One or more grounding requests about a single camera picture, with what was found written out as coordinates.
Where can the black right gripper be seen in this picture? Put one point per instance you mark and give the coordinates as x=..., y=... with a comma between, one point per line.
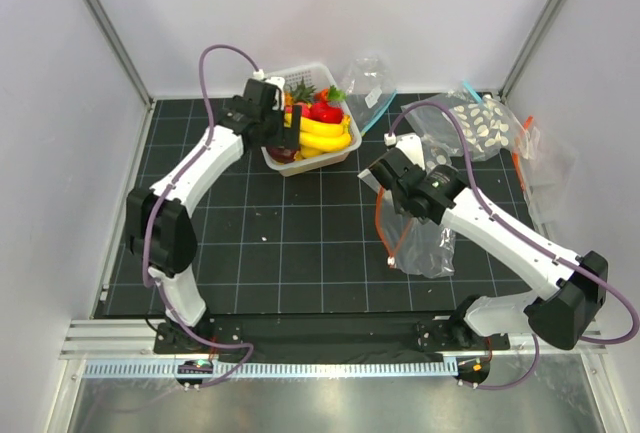
x=394, y=200

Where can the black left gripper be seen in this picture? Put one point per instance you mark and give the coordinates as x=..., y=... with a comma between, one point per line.
x=291, y=134

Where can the dark red plum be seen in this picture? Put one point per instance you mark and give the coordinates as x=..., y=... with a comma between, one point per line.
x=282, y=155

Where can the yellow banana bunch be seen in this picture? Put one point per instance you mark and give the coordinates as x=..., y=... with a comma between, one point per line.
x=318, y=138

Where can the orange zipper clear bag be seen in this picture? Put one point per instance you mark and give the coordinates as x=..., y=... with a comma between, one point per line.
x=413, y=247

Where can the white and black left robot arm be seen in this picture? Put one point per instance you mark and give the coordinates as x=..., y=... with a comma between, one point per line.
x=158, y=218

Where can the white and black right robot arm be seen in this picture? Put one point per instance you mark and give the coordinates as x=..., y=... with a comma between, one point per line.
x=564, y=295

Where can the white dotted clear bag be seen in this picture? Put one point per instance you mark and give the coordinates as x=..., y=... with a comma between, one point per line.
x=438, y=152

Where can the light blue zipper dotted bag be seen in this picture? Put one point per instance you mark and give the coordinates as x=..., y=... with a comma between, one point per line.
x=488, y=125

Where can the blue zipper clear bag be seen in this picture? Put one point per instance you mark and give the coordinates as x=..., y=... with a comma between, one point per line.
x=370, y=88

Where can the orange zipper bag at right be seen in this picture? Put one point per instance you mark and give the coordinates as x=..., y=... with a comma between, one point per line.
x=544, y=166

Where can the orange toy pineapple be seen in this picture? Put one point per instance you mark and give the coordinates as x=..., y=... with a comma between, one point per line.
x=288, y=99

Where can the red bell pepper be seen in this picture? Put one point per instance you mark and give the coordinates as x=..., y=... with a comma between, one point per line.
x=326, y=113

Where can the red strawberry with leaves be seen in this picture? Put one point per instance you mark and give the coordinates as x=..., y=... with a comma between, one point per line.
x=330, y=94

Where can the white plastic fruit basket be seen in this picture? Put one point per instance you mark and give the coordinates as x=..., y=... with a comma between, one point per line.
x=318, y=76

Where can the black cutting mat with grid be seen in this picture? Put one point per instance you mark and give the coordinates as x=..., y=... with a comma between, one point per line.
x=303, y=244

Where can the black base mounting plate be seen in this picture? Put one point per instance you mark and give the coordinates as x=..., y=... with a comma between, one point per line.
x=330, y=338

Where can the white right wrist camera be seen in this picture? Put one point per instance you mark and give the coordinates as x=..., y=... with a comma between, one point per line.
x=402, y=145

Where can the slotted white cable duct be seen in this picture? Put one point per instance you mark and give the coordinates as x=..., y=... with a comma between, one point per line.
x=197, y=369

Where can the aluminium frame post left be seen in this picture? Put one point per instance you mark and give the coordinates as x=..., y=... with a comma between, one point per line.
x=114, y=42

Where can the aluminium frame post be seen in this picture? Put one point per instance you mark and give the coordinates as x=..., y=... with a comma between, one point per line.
x=534, y=39
x=114, y=42

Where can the aluminium frame post right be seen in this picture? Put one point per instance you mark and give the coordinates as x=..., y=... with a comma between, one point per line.
x=534, y=39

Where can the aluminium extrusion rail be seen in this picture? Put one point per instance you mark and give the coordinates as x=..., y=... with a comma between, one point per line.
x=107, y=338

